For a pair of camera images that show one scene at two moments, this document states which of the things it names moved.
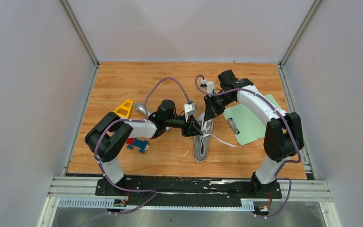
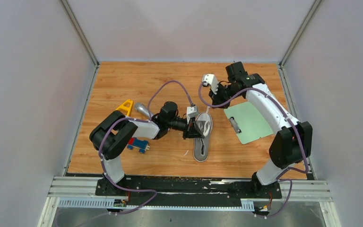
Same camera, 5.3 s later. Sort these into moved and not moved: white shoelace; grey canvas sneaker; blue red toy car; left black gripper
Moved: white shoelace
Not moved: grey canvas sneaker; left black gripper; blue red toy car
